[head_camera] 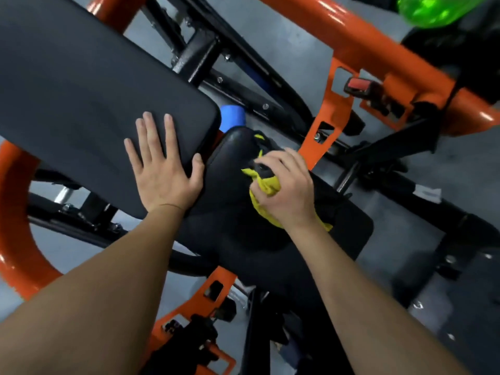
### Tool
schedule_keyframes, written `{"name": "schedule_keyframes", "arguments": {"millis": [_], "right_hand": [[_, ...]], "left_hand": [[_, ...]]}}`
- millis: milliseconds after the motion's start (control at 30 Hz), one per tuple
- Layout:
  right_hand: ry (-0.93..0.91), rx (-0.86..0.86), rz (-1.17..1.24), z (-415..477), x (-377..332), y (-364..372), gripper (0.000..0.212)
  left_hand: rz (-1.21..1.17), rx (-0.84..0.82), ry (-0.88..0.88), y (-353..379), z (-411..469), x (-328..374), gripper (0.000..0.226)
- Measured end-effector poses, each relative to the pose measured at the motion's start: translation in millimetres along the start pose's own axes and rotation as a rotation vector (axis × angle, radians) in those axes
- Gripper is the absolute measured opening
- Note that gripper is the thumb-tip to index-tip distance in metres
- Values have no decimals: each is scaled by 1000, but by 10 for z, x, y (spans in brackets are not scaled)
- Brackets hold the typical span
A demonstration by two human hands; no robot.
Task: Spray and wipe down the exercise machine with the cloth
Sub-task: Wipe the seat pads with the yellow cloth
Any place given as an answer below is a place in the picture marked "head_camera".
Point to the person's left forearm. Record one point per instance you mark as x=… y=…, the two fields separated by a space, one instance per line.
x=97 y=300

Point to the person's left hand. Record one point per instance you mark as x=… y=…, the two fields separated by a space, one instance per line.
x=164 y=179

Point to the green translucent bottle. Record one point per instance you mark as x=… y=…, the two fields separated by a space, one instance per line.
x=433 y=9

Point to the blue foam roller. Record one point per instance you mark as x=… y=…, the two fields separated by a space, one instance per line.
x=232 y=117

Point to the black steel machine frame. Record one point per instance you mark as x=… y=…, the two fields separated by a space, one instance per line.
x=199 y=54

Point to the person's right forearm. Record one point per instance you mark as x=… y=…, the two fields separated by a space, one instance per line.
x=363 y=304

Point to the black padded roller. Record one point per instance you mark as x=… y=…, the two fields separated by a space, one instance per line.
x=468 y=54

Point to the red and black buckle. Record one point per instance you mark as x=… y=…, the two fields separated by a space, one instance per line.
x=361 y=86

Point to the yellow cleaning cloth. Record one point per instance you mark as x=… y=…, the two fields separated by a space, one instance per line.
x=268 y=184

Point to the person's left thumb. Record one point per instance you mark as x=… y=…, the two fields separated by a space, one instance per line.
x=197 y=169

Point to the black padded backrest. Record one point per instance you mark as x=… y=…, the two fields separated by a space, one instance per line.
x=78 y=93

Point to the person's left little finger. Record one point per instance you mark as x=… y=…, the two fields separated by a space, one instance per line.
x=132 y=156

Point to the orange steel machine frame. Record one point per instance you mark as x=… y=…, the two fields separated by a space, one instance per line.
x=371 y=40

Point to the person's right thumb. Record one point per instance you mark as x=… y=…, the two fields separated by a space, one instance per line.
x=259 y=191

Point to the person's right hand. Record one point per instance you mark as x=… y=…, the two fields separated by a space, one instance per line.
x=291 y=191

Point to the white label sticker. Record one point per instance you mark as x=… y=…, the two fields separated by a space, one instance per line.
x=427 y=193

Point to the black padded seat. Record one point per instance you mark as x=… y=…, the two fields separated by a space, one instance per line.
x=238 y=238

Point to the person's left middle finger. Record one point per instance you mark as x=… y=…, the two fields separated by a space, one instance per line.
x=153 y=134

